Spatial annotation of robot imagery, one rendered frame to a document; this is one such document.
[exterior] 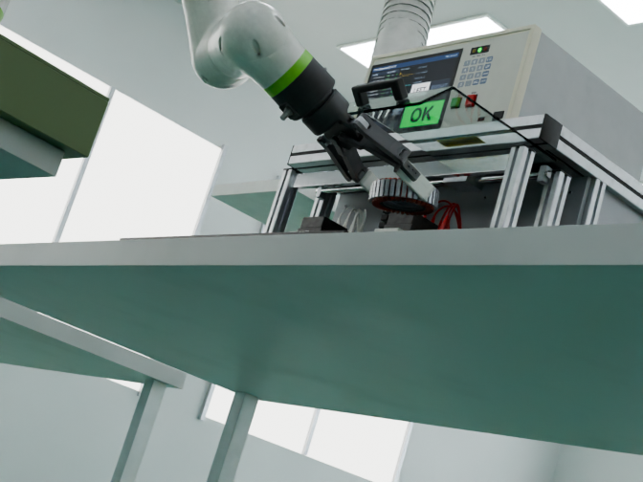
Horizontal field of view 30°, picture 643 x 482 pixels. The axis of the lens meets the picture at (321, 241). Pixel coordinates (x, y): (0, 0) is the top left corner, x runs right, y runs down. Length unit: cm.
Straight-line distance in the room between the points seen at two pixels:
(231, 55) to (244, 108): 591
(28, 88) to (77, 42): 550
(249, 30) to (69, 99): 30
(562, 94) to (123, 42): 529
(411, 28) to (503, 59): 160
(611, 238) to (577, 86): 97
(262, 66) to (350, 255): 37
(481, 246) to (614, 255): 20
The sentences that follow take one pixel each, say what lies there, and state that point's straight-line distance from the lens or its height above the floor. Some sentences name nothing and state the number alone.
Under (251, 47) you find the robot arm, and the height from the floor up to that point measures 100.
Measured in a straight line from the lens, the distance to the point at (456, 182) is 219.
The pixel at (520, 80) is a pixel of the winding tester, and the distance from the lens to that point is 216.
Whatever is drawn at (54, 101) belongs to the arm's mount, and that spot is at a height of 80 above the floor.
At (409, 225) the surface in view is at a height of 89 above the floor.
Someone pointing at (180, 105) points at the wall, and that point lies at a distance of 749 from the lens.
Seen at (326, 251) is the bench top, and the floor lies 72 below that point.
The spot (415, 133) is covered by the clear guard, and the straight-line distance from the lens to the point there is 211.
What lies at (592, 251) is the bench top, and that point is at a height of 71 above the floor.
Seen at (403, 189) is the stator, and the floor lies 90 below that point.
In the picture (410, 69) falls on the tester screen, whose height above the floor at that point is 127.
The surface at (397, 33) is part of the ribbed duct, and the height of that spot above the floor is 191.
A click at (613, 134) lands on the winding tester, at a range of 237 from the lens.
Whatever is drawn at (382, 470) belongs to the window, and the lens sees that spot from 857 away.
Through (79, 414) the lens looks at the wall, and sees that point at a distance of 713.
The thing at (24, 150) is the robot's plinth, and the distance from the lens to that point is 170.
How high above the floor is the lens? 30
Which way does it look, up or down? 15 degrees up
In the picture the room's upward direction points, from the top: 17 degrees clockwise
